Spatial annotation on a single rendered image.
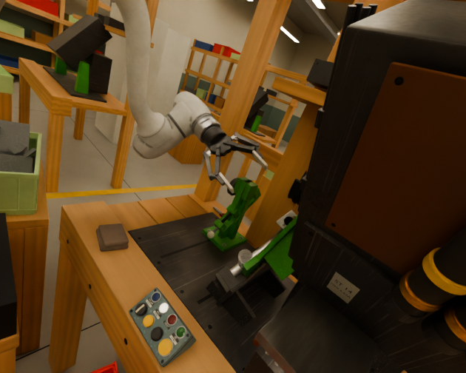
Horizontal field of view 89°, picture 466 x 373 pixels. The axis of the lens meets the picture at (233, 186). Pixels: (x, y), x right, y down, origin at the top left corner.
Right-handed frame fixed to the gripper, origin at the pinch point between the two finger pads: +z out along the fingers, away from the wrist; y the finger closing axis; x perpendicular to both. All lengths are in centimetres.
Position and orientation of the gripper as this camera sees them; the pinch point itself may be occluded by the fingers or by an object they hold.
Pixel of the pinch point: (247, 176)
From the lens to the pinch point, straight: 72.9
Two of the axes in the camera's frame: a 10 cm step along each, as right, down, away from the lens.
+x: 0.9, 4.3, 9.0
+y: 8.2, -5.5, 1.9
